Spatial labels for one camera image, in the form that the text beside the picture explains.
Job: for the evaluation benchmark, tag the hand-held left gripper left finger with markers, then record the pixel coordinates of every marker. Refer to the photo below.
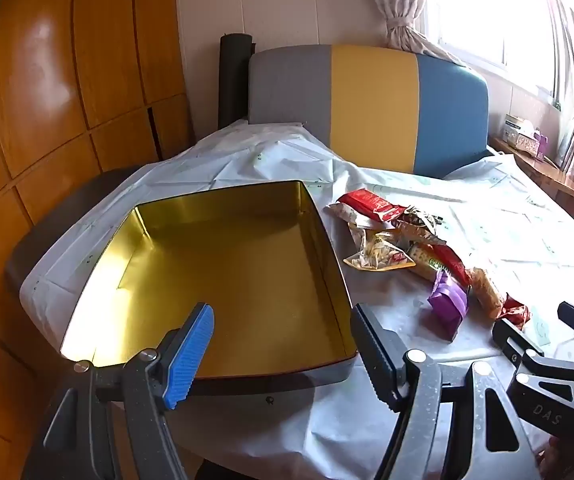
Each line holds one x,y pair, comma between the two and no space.
192,355

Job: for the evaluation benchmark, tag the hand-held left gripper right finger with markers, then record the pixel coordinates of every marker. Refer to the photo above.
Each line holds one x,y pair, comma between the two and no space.
377,360

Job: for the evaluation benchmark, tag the red candy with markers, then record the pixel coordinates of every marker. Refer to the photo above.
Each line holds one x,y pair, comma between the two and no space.
514,312

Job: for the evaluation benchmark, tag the clear packet brown cake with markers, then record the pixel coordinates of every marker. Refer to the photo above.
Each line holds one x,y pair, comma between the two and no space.
487,290

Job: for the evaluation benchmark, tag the purple snack packet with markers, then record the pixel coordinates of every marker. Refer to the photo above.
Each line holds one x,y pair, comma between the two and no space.
447,305

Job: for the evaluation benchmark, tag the maroon tin box gold inside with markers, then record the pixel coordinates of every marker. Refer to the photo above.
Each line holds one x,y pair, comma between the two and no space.
217,270

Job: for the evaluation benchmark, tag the red and white snack packet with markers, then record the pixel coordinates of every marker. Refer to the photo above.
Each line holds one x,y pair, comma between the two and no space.
454,265

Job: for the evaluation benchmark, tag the clear patterned snack packet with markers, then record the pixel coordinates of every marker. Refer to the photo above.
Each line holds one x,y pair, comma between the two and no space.
377,255

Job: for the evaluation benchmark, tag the cracker packet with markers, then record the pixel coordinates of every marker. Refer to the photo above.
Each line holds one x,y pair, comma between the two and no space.
422,257

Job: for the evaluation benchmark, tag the brown gold snack packet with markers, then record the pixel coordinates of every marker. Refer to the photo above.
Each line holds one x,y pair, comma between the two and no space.
419,222

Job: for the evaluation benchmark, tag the white cake packet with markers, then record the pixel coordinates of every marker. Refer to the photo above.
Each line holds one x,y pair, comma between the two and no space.
347,212

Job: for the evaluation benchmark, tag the person's right hand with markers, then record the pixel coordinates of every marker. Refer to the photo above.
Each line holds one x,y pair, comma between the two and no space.
552,457

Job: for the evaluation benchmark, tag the white tablecloth green cloud print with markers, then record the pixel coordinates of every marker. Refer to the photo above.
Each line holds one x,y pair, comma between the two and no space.
492,220

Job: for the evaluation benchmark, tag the wooden side desk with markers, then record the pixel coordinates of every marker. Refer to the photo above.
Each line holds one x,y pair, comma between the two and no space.
552,175

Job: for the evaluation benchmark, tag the small purple box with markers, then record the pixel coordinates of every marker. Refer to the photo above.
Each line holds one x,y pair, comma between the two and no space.
542,144

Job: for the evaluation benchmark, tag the patterned tissue box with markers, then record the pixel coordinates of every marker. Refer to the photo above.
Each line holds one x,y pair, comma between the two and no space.
517,137

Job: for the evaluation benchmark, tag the grey yellow blue chair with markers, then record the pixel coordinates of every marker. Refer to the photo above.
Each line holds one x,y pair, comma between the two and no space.
367,100

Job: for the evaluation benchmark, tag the black rolled mat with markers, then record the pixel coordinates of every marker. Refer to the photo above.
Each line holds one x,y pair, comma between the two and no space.
232,80

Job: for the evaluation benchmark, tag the wooden wardrobe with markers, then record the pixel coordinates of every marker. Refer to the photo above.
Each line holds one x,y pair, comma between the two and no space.
42,85

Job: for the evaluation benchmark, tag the window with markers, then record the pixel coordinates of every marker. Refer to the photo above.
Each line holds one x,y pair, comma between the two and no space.
477,10

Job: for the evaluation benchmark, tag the patterned tied curtain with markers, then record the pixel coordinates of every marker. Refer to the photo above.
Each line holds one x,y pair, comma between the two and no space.
402,10

